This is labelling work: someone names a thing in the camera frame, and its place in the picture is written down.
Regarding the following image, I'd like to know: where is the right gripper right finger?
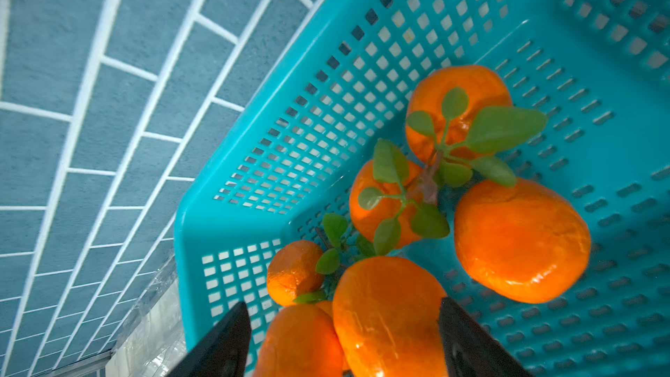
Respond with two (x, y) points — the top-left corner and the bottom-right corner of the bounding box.
(438, 297), (531, 377)

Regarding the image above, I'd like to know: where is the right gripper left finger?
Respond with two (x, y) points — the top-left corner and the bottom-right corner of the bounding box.
(167, 302), (251, 377)

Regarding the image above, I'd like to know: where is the orange front container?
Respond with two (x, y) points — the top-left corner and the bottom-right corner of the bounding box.
(253, 305), (344, 376)
(333, 257), (448, 376)

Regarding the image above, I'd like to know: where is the orange container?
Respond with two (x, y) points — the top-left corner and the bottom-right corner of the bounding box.
(406, 65), (512, 162)
(349, 160), (422, 249)
(267, 240), (325, 306)
(333, 257), (448, 376)
(253, 305), (344, 376)
(454, 179), (591, 304)

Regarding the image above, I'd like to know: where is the orange back container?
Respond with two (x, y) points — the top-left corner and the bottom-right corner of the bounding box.
(454, 179), (591, 304)

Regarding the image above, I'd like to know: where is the teal plastic basket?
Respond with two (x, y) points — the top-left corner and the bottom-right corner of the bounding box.
(174, 0), (669, 376)

